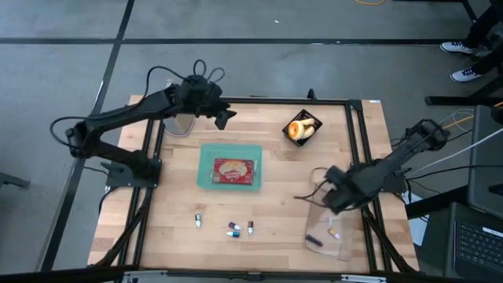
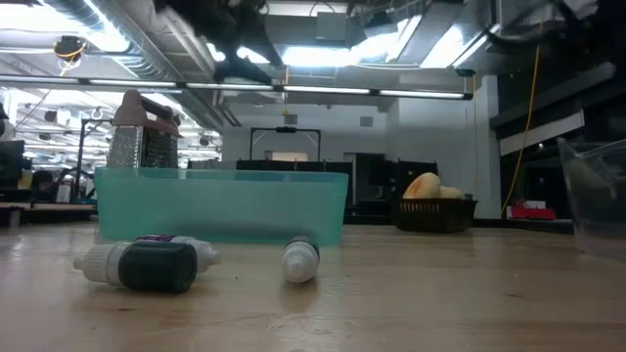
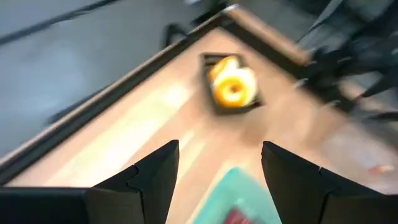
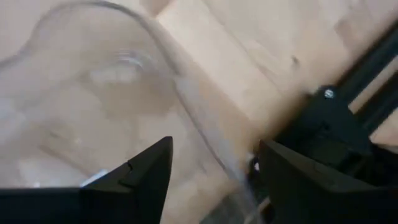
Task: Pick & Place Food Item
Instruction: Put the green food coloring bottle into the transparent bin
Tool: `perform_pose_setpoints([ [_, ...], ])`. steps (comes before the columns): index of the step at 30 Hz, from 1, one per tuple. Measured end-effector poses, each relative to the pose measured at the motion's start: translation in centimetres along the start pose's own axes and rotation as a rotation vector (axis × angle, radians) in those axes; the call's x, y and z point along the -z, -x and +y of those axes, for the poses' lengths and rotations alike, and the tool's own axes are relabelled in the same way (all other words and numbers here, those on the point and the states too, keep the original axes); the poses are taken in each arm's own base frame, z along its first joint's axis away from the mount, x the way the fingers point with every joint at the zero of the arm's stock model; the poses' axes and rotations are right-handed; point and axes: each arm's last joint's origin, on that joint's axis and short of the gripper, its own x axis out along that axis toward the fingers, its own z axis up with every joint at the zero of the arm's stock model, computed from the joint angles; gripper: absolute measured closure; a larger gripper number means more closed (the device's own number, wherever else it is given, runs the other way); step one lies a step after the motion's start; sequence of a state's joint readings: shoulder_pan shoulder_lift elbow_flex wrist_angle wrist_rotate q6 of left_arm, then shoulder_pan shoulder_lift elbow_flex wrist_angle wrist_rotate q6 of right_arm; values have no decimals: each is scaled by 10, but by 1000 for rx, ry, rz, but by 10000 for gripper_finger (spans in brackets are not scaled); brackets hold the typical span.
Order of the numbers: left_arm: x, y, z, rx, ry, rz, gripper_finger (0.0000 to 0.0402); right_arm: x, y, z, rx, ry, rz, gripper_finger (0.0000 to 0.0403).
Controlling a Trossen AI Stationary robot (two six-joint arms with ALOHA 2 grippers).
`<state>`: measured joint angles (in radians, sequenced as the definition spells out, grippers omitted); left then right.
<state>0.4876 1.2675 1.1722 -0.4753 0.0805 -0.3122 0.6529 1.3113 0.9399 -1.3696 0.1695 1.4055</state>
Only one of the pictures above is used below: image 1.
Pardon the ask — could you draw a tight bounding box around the clear plastic bin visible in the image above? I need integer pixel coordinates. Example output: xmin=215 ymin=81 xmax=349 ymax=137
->
xmin=303 ymin=167 xmax=357 ymax=263

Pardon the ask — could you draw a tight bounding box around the metal box grater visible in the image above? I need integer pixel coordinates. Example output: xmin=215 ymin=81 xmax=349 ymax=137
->
xmin=163 ymin=112 xmax=196 ymax=138

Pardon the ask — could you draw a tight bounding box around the black laptop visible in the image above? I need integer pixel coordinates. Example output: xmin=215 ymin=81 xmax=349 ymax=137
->
xmin=446 ymin=202 xmax=503 ymax=283

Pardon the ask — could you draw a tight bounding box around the teal translucent plastic bin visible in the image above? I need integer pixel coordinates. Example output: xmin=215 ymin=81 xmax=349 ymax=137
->
xmin=196 ymin=142 xmax=263 ymax=193

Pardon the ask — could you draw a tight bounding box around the white cable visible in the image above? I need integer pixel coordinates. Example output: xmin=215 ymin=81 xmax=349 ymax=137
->
xmin=408 ymin=127 xmax=503 ymax=178

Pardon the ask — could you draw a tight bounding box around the grey equipment case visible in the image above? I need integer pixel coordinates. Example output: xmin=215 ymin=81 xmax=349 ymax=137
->
xmin=467 ymin=105 xmax=503 ymax=220

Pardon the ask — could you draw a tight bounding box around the white paper sheet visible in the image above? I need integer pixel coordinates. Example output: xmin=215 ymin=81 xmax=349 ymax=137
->
xmin=406 ymin=192 xmax=428 ymax=248

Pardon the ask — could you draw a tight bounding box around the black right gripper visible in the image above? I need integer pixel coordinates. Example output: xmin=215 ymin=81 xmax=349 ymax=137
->
xmin=322 ymin=164 xmax=380 ymax=215

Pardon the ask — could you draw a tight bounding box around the black desk leg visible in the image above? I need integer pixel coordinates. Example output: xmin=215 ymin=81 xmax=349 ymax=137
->
xmin=404 ymin=184 xmax=472 ymax=220
xmin=424 ymin=74 xmax=503 ymax=107

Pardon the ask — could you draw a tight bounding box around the person's white shoe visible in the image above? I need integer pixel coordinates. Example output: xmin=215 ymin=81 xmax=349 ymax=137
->
xmin=439 ymin=40 xmax=477 ymax=55
xmin=450 ymin=66 xmax=483 ymax=83

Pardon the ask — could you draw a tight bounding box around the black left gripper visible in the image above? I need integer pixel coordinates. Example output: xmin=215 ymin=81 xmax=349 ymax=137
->
xmin=176 ymin=76 xmax=238 ymax=131

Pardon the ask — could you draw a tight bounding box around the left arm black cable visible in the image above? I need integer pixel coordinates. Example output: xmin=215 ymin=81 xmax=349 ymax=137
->
xmin=49 ymin=58 xmax=227 ymax=150

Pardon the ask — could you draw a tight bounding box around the person's leg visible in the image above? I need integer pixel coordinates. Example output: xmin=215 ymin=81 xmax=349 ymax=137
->
xmin=471 ymin=42 xmax=503 ymax=75
xmin=465 ymin=0 xmax=503 ymax=48

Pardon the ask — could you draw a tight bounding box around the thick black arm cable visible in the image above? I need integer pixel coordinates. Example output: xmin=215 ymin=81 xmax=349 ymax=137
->
xmin=293 ymin=167 xmax=335 ymax=208

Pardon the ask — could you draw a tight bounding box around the red snack box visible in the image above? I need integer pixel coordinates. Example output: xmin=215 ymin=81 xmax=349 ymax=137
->
xmin=211 ymin=157 xmax=255 ymax=186

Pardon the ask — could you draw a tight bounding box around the dark stand foot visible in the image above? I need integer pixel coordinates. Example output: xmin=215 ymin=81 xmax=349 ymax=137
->
xmin=0 ymin=171 xmax=31 ymax=189

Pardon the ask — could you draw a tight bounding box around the black mesh basket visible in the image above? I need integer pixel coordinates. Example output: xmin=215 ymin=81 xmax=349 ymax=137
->
xmin=281 ymin=108 xmax=324 ymax=148

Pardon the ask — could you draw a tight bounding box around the black table frame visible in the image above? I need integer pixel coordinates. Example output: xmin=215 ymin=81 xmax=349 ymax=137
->
xmin=92 ymin=96 xmax=420 ymax=276

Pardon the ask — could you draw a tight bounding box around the black camera rail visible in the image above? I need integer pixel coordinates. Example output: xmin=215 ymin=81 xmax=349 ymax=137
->
xmin=0 ymin=265 xmax=503 ymax=283

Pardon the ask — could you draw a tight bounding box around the large yellow glazed donut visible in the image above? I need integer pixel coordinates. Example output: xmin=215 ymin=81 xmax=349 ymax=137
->
xmin=288 ymin=120 xmax=306 ymax=142

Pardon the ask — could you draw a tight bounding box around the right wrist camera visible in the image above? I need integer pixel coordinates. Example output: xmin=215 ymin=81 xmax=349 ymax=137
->
xmin=325 ymin=164 xmax=347 ymax=186

